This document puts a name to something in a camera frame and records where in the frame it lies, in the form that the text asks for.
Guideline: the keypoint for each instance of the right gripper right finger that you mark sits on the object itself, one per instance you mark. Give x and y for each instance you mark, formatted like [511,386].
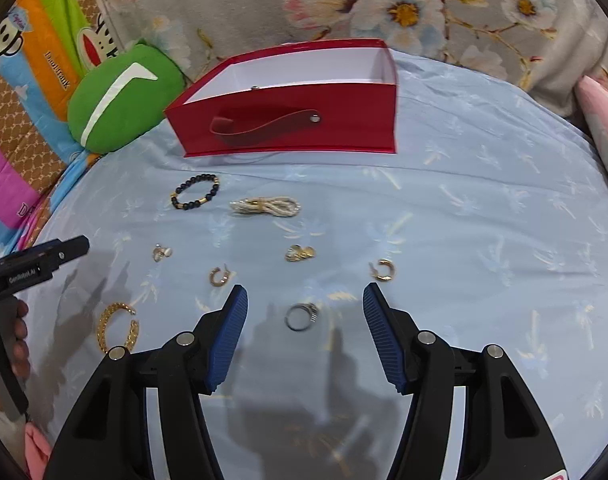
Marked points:
[505,435]

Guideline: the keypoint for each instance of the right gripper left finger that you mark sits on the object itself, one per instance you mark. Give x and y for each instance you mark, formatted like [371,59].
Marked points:
[106,433]

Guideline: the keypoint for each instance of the gold chain cuff bangle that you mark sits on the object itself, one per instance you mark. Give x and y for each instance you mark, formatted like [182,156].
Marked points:
[117,325]

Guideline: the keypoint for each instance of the gold charm ring earring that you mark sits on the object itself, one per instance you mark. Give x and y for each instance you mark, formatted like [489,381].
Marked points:
[160,253]

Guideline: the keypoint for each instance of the small gold hoop earring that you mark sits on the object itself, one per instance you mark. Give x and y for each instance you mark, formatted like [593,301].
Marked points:
[383,270]

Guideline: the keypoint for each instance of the small gold twisted earring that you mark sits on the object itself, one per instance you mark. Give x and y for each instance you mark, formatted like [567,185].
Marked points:
[297,253]

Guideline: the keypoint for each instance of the person's left hand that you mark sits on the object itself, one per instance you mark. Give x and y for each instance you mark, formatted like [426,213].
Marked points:
[13,400]

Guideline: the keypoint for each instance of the light blue palm bedsheet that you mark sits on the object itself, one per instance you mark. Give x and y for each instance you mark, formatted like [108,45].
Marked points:
[493,210]

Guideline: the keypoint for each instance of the green round cushion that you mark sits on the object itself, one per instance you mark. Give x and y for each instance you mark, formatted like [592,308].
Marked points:
[123,98]

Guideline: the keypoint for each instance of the colourful cartoon blanket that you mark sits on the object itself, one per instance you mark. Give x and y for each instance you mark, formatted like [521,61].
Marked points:
[46,48]

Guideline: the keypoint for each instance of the pink cartoon pillow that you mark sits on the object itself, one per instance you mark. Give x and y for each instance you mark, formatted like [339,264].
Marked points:
[593,101]

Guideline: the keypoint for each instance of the red open box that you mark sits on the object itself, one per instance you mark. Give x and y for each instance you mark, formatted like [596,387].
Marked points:
[327,96]

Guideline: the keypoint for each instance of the grey floral quilt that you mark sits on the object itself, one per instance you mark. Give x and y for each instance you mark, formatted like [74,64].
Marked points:
[542,46]

